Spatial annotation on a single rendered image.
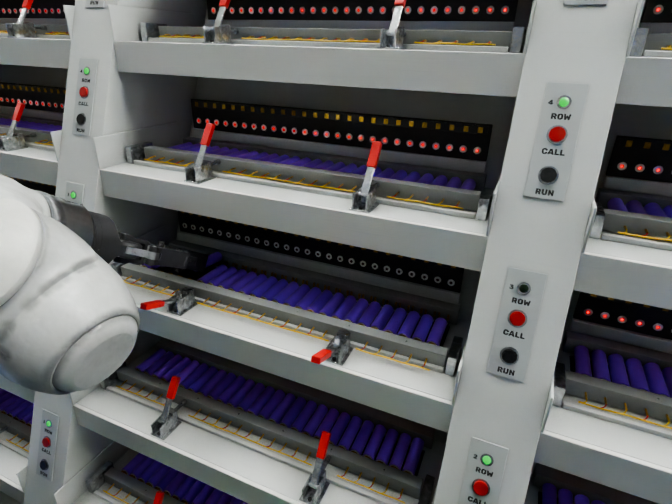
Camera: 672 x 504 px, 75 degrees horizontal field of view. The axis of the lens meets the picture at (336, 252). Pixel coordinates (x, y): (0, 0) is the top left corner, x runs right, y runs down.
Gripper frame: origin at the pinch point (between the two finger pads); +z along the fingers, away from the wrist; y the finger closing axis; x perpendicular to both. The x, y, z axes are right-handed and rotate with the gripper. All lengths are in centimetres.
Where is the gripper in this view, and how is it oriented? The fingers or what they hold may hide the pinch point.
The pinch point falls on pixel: (185, 259)
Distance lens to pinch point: 76.5
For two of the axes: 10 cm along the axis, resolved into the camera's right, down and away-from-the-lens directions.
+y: -9.0, -2.0, 3.9
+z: 3.6, 1.4, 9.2
